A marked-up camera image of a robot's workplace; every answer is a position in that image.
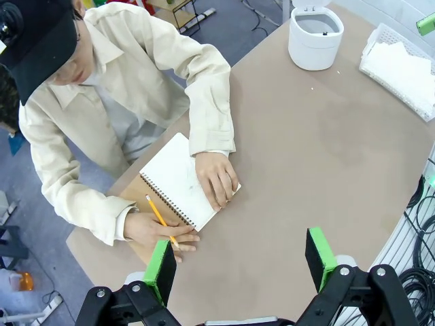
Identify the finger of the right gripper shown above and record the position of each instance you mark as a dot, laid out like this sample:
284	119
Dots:
427	24

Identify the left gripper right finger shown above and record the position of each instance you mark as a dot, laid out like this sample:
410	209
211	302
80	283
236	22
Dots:
323	261

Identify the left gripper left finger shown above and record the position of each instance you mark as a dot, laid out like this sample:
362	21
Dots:
159	271

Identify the yellow pencil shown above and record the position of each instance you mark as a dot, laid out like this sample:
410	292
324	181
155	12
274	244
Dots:
157	212

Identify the spiral notebook brown cover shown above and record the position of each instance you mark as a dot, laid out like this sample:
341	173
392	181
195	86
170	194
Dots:
173	169

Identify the person's right forearm cream sleeve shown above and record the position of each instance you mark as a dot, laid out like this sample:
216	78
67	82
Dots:
78	200

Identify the person's left forearm cream sleeve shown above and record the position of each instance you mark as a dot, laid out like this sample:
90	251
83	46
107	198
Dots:
212	119

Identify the person's right hand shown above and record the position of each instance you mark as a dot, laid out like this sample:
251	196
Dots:
146	227

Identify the person's left hand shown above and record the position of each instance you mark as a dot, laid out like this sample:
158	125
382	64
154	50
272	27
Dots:
215	176

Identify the white perforated plastic basket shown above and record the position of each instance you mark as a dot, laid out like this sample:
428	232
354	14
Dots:
380	34

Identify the white slatted panel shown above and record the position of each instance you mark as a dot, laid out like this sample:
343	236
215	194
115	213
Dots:
391	244

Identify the white lidded trash bin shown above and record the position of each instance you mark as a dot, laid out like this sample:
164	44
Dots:
314	47

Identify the white power strip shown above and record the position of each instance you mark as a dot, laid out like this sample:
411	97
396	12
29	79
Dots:
204	15
49	307

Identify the orange object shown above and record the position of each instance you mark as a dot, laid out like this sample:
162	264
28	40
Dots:
25	281

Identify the dark gray stool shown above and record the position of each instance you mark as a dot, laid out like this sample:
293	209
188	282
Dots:
13	244

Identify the person's torso cream jacket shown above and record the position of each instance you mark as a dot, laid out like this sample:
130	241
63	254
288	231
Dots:
136	74

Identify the person's head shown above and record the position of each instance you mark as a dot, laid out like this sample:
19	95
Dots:
73	64

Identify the camouflage fabric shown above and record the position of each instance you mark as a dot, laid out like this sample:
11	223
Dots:
8	98

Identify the black cap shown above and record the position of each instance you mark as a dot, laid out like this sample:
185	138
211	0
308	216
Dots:
40	51

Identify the wooden board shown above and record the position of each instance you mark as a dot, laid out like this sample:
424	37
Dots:
166	13

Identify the yellow bag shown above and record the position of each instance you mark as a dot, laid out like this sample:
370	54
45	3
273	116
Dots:
91	2

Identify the head-mounted camera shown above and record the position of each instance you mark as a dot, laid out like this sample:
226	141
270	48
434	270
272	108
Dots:
10	23

